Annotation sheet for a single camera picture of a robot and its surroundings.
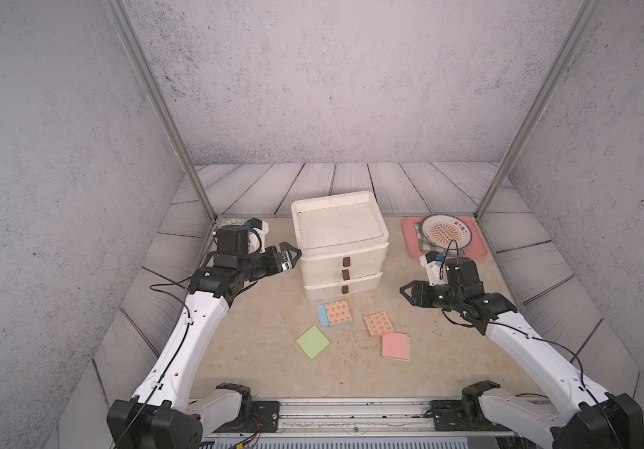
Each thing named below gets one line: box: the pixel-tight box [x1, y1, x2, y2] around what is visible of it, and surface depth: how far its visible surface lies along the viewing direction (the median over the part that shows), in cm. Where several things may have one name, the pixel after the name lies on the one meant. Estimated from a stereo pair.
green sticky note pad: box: [295, 324, 331, 361], surface depth 88 cm
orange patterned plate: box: [420, 213, 473, 250], surface depth 117 cm
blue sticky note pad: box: [316, 304, 330, 328], surface depth 93 cm
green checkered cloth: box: [414, 220, 466, 259], surface depth 112 cm
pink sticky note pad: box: [381, 331, 410, 361], surface depth 87 cm
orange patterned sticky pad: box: [324, 299, 353, 327], surface depth 93 cm
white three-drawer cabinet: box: [292, 190, 390, 301], surface depth 89 cm
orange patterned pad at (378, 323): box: [363, 310, 396, 336], surface depth 90 cm
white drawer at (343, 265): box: [299, 242, 390, 287], surface depth 84 cm
